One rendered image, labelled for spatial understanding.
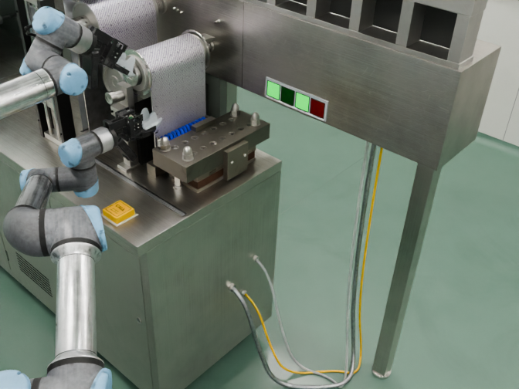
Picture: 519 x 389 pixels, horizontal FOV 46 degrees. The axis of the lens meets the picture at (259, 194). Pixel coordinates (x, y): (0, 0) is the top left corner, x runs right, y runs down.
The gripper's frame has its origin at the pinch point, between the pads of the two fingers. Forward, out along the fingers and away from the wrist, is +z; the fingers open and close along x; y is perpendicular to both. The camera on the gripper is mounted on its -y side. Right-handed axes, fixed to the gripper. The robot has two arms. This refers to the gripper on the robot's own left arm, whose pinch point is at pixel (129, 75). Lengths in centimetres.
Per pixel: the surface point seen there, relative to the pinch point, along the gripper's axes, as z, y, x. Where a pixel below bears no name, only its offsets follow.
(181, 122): 26.1, -5.7, -4.4
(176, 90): 17.1, 2.9, -4.4
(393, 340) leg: 107, -44, -81
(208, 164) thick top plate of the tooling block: 24.2, -13.7, -24.1
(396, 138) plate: 33, 18, -74
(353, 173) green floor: 214, 14, 17
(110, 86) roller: 10.2, -5.6, 17.0
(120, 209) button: 7.0, -37.9, -15.0
